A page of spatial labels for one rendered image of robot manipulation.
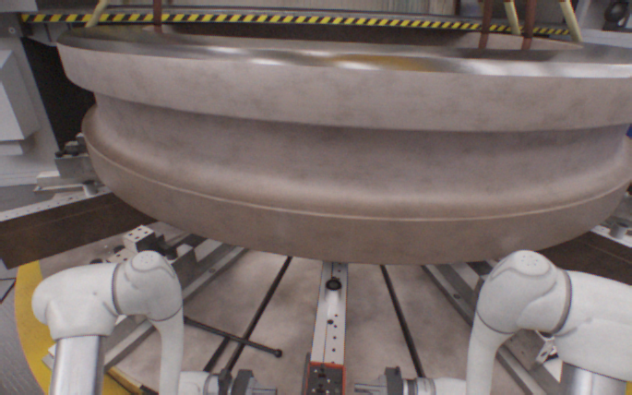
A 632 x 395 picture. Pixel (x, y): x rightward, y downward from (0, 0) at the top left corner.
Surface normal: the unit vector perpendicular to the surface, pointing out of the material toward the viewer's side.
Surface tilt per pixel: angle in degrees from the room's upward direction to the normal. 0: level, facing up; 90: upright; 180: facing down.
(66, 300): 36
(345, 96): 90
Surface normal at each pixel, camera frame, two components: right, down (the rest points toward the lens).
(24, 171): 0.25, 0.49
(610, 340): -0.37, -0.18
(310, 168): -0.16, 0.45
